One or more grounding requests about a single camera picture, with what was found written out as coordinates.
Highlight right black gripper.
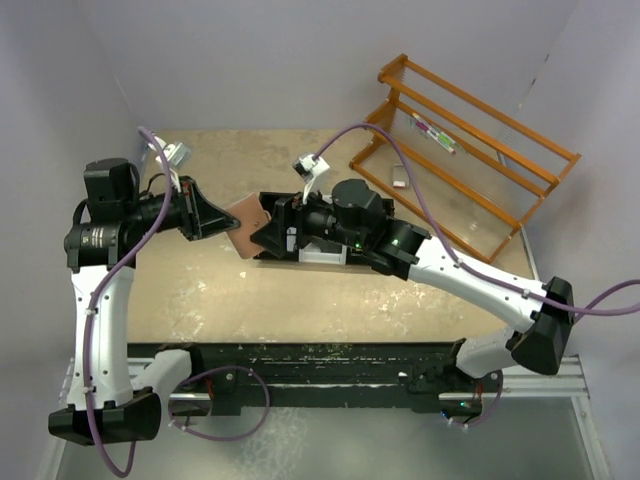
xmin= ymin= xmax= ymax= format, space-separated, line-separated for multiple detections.
xmin=251 ymin=179 xmax=367 ymax=257

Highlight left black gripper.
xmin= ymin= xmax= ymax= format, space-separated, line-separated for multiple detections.
xmin=124 ymin=175 xmax=239 ymax=241

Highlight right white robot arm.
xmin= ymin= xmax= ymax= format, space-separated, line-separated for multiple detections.
xmin=251 ymin=179 xmax=574 ymax=391

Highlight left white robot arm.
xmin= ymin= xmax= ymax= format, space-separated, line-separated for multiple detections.
xmin=48 ymin=158 xmax=240 ymax=446

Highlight black bin with silver cards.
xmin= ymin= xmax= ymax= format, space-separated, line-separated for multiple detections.
xmin=250 ymin=192 xmax=305 ymax=261

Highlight white bin with black cards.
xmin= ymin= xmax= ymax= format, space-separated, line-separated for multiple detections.
xmin=298 ymin=240 xmax=348 ymax=265

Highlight black bin with gold cards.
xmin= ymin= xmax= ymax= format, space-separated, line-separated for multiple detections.
xmin=344 ymin=197 xmax=396 ymax=269

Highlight small white red box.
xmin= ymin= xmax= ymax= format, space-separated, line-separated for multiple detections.
xmin=391 ymin=164 xmax=411 ymax=190

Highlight markers on rack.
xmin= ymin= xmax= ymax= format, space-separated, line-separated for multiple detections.
xmin=411 ymin=113 xmax=456 ymax=155

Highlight orange wooden rack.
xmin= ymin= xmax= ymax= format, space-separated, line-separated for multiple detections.
xmin=350 ymin=54 xmax=581 ymax=262

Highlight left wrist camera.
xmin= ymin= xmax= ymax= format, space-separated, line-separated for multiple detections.
xmin=163 ymin=142 xmax=192 ymax=171

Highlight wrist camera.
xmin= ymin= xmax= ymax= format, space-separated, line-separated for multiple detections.
xmin=293 ymin=154 xmax=330 ymax=193
xmin=163 ymin=142 xmax=192 ymax=171

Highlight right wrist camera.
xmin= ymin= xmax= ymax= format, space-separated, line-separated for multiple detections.
xmin=293 ymin=154 xmax=330 ymax=193

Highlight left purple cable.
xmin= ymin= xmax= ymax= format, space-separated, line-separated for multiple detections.
xmin=84 ymin=124 xmax=274 ymax=477

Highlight purple cable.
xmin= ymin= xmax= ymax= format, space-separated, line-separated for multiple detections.
xmin=312 ymin=122 xmax=640 ymax=431
xmin=84 ymin=124 xmax=274 ymax=477

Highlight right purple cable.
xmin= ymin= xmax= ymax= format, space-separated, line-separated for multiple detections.
xmin=312 ymin=122 xmax=640 ymax=431

